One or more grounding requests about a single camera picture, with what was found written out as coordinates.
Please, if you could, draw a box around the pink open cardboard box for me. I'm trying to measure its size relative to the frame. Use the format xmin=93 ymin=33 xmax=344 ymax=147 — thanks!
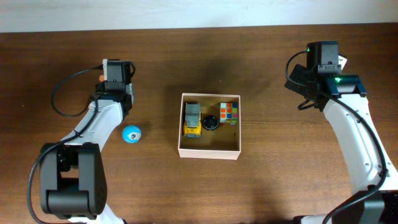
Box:
xmin=178 ymin=93 xmax=241 ymax=160

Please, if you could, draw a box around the yellow grey toy dump truck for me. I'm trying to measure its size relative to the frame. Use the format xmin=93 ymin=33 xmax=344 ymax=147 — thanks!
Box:
xmin=183 ymin=103 xmax=202 ymax=138

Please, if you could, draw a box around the black round toy wheel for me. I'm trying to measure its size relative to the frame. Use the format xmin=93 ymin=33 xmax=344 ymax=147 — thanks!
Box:
xmin=202 ymin=115 xmax=219 ymax=131

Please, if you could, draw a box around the blue robot ball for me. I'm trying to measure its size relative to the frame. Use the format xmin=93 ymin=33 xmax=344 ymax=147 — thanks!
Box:
xmin=122 ymin=125 xmax=142 ymax=144

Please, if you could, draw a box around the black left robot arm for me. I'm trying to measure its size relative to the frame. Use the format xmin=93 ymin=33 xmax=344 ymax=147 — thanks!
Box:
xmin=34 ymin=59 xmax=136 ymax=223

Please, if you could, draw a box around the multicoloured puzzle cube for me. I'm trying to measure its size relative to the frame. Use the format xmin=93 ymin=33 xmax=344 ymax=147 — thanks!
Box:
xmin=220 ymin=102 xmax=239 ymax=125

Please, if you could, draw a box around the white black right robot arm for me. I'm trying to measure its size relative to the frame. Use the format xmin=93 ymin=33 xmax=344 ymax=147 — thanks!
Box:
xmin=285 ymin=41 xmax=397 ymax=224

